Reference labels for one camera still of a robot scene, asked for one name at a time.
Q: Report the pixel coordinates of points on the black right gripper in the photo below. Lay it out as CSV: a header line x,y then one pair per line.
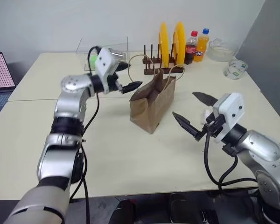
x,y
214,126

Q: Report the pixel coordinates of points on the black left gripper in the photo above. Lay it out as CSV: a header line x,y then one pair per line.
x,y
112,84

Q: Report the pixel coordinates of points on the brown paper bag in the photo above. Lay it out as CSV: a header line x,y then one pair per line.
x,y
154,109

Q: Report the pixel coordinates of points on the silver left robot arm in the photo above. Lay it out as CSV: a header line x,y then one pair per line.
x,y
60,158

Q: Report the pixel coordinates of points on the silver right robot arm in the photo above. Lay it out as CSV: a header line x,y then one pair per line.
x,y
259,144

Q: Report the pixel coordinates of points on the green translucent plastic object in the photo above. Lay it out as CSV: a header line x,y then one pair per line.
x,y
93,61

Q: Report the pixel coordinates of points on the silver metal cup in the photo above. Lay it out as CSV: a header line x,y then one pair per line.
x,y
117,56

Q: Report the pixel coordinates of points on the dark wooden plate rack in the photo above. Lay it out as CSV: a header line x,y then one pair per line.
x,y
151,70

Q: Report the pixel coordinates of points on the clear acrylic box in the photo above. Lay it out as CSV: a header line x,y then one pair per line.
x,y
102,43

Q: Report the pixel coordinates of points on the yellow plate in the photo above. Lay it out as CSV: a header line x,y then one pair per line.
x,y
180,39
163,37

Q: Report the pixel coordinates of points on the clear cup with green label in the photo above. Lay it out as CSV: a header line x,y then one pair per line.
x,y
235,70

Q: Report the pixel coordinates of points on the cola bottle with red cap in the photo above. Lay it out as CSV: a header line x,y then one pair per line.
x,y
191,49

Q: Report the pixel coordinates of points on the clear glass bowl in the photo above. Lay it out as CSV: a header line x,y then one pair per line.
x,y
221,53

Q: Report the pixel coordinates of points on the orange soda bottle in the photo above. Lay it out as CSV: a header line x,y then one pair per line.
x,y
200,46

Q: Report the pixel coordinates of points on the dark rounded shape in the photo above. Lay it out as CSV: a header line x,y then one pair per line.
x,y
178,207
123,212

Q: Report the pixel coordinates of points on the laptop with pink screen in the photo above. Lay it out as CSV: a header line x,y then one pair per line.
x,y
0,70

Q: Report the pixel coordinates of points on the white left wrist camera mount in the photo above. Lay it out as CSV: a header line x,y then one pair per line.
x,y
105,63

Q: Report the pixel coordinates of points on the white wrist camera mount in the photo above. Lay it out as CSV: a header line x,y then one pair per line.
x,y
231,107
105,63

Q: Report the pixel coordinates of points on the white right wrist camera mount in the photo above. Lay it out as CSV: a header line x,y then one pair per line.
x,y
231,107

